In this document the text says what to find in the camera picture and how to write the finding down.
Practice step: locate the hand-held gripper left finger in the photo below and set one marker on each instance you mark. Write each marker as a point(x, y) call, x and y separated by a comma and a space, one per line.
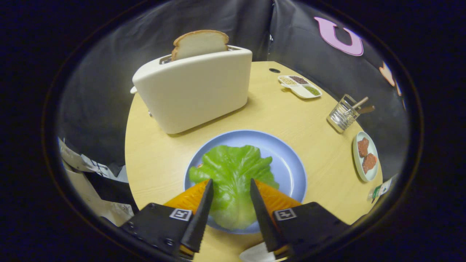
point(200, 218)

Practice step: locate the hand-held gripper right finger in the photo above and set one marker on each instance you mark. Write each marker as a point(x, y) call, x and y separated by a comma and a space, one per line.
point(264, 218)

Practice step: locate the green lettuce leaf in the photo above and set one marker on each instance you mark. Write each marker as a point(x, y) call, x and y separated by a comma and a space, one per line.
point(233, 171)

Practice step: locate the brown crust bread slice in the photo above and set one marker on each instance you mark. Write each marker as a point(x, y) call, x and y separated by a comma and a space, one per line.
point(200, 43)

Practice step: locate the white plate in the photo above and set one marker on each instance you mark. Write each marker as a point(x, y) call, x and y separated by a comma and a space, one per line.
point(255, 253)

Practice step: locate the blue plate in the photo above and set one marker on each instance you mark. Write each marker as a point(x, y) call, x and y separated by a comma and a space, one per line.
point(287, 167)

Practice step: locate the pale green plate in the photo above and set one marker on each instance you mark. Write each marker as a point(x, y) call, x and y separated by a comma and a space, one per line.
point(358, 169)

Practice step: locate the brown meat patty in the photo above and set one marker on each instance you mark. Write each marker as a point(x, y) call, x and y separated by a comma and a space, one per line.
point(363, 147)
point(369, 163)

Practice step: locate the clear water bottle green label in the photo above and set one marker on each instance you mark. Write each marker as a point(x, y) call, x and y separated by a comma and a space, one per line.
point(382, 189)

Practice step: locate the white toaster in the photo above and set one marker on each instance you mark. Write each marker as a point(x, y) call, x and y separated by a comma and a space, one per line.
point(193, 91)

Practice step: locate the white divided seasoning tray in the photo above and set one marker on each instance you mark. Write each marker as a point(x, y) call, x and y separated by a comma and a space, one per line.
point(300, 89)

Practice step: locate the wooden utensil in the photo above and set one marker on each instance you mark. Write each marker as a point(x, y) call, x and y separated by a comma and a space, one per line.
point(360, 102)
point(367, 109)

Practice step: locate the black backdrop cloth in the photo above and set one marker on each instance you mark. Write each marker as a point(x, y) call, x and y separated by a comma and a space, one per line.
point(109, 91)

